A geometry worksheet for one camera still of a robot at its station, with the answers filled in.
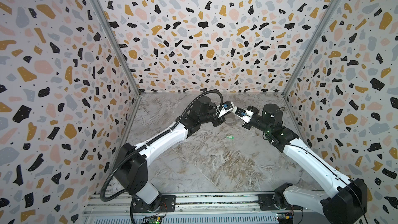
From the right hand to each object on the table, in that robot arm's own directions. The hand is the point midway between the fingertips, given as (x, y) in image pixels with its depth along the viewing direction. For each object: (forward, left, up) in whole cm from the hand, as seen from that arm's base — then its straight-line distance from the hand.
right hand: (237, 106), depth 73 cm
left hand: (0, +3, -2) cm, 4 cm away
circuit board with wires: (-42, +38, -30) cm, 64 cm away
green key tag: (0, -1, -31) cm, 31 cm away
